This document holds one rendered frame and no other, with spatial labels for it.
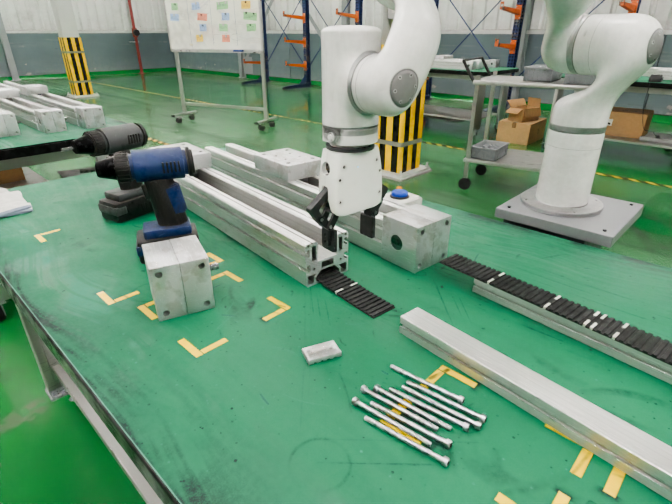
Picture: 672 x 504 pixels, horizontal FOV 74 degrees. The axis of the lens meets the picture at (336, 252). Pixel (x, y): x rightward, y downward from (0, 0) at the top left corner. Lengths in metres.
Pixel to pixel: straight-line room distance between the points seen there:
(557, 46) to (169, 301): 0.94
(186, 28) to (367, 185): 6.37
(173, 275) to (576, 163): 0.90
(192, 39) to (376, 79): 6.39
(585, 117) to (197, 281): 0.88
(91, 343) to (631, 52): 1.10
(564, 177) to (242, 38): 5.60
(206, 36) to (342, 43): 6.17
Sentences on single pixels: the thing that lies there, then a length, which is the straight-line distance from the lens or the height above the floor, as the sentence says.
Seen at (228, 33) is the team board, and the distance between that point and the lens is 6.58.
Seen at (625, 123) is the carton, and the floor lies 0.36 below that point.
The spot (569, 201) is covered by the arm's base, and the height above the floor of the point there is 0.83.
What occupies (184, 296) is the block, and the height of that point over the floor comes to 0.81.
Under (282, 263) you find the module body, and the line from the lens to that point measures 0.86.
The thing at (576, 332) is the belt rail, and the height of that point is 0.79.
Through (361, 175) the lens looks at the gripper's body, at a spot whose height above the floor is 1.00.
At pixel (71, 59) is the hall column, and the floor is 0.71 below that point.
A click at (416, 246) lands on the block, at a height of 0.84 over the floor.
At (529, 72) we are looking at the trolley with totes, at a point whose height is 0.93.
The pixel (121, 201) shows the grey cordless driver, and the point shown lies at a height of 0.83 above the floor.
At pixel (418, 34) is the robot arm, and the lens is 0.62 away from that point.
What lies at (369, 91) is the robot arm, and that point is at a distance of 0.60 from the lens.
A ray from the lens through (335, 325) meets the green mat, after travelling 0.72.
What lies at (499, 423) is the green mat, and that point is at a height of 0.78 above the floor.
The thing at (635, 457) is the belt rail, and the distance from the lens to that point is 0.59.
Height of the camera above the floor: 1.20
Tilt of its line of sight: 26 degrees down
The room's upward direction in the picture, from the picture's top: straight up
